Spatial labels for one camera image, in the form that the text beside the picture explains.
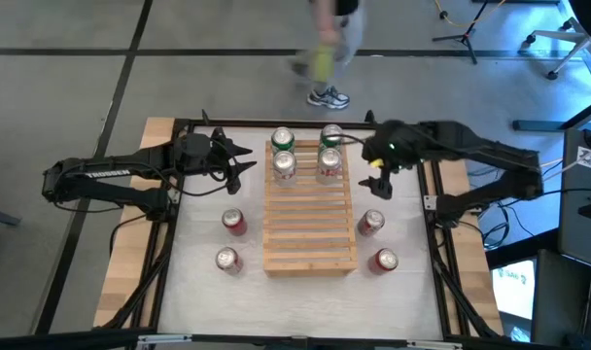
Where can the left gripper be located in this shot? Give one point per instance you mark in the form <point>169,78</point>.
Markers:
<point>198,155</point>

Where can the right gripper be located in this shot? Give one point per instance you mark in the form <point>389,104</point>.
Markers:
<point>392,146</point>

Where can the silver Diet Coke can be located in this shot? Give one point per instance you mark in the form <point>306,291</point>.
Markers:
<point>284,165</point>
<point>329,163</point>

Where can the green Sprite can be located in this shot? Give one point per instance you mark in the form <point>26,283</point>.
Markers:
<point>282,138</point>
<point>332,135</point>

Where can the red Coca-Cola can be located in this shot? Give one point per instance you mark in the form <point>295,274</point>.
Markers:
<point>372,221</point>
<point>227,259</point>
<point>233,220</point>

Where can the red can with black script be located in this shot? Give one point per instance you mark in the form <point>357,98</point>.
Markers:
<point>385,260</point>

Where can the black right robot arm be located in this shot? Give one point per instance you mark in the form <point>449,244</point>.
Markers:
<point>490,146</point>

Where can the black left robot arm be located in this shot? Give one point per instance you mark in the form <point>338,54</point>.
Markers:
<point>106,172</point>

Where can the wooden slatted shelf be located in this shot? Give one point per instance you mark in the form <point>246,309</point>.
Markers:
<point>307,265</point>

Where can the person's white sneaker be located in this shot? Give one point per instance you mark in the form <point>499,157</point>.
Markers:
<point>329,98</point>

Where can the yellow green bottle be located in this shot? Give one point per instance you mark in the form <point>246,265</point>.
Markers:
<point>322,60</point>

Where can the white table mat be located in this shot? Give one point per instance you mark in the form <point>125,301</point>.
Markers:
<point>300,306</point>

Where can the person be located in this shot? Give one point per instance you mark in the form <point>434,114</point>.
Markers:
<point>349,24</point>

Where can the black desk leg bar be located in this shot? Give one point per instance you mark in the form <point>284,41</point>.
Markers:
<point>538,125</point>

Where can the monitor with white screen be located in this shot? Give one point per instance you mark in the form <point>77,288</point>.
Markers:
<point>514,296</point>

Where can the black tripod stand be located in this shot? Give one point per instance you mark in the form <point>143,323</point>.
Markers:
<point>465,36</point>

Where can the grey desk surface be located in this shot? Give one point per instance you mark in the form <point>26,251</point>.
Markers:
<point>575,243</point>

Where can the black crossbar with silver brackets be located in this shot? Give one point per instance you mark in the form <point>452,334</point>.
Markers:
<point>81,340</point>

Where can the white office chair base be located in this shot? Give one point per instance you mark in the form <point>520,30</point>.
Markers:
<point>575,36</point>

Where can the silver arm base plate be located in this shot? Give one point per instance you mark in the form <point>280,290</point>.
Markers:
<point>430,202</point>
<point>175,197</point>

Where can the black aluminium table frame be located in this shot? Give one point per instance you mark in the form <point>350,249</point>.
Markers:
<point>300,121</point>

